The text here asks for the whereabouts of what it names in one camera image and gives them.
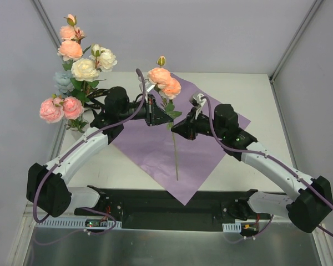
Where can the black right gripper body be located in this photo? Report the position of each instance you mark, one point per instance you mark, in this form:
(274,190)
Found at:
(193,127)

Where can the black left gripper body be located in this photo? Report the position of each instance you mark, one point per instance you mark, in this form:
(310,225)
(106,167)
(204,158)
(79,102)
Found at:
(150,111)

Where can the orange artificial flower stem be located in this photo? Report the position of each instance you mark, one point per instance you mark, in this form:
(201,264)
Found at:
(167,87)

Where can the purple tissue paper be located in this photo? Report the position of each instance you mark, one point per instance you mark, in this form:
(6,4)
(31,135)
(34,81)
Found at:
(153,158)

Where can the black ribbon gold lettering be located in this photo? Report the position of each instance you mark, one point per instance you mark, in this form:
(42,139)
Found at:
(93,102)

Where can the white pink flower stem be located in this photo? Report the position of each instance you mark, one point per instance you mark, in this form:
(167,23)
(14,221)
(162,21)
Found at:
(86,72)

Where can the blue artificial flower stem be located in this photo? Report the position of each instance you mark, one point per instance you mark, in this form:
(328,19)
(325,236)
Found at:
(63,82)

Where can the pink artificial flower stem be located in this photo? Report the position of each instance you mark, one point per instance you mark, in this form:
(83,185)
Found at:
(56,108)

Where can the peach artificial flower stem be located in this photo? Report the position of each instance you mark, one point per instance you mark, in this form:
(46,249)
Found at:
(70,49)

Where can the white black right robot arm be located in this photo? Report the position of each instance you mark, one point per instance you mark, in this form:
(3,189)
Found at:
(245,148)

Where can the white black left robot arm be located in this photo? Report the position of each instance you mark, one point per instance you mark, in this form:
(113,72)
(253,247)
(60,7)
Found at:
(47,186)

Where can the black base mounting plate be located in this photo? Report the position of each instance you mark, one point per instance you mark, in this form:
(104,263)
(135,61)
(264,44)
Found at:
(207,211)

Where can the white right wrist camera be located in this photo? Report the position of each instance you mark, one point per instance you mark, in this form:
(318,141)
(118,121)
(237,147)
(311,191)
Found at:
(198,100)

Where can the white right cable duct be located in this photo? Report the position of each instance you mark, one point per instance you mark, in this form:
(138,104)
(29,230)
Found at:
(232,227)

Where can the white cable duct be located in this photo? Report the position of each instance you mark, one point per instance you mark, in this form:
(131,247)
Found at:
(79,223)
(232,227)

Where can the aluminium left corner post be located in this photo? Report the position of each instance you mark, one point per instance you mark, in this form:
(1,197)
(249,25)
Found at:
(43,16)

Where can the aluminium corner post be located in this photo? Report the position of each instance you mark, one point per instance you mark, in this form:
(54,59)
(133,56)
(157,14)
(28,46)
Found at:
(43,16)
(301,30)

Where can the white left cable duct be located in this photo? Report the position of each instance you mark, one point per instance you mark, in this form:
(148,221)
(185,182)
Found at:
(79,223)

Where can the aluminium right corner post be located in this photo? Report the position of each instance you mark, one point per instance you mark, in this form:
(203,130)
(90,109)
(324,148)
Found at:
(301,30)

